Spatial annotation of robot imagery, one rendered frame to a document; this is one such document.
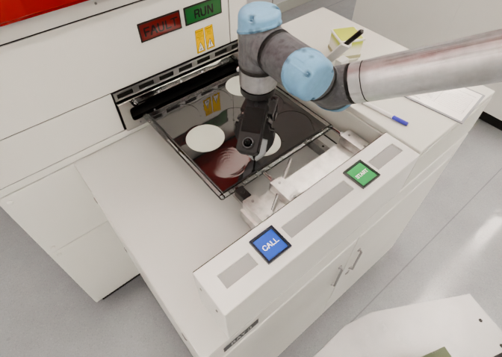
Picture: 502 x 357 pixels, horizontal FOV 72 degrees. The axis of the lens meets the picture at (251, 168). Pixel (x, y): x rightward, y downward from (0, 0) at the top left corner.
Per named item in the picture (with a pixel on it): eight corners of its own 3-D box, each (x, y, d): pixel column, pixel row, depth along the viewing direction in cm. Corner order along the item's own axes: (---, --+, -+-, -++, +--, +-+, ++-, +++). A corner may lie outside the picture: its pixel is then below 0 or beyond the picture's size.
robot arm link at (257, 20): (256, 26, 54) (226, 5, 58) (255, 85, 62) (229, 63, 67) (295, 12, 57) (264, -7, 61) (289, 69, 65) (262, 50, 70)
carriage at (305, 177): (240, 216, 80) (239, 210, 78) (344, 144, 95) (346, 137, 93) (262, 240, 76) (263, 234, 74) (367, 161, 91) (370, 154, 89)
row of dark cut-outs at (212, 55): (114, 101, 92) (112, 93, 90) (243, 44, 110) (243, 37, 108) (116, 102, 92) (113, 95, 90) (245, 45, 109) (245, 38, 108)
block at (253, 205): (242, 208, 78) (242, 200, 76) (254, 199, 80) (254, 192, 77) (265, 231, 74) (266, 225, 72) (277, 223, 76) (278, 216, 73)
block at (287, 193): (269, 190, 81) (270, 181, 79) (279, 182, 83) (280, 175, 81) (292, 212, 78) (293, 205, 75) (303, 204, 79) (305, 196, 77)
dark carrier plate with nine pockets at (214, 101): (149, 115, 96) (148, 113, 96) (245, 69, 110) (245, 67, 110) (222, 193, 79) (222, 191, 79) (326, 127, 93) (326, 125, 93)
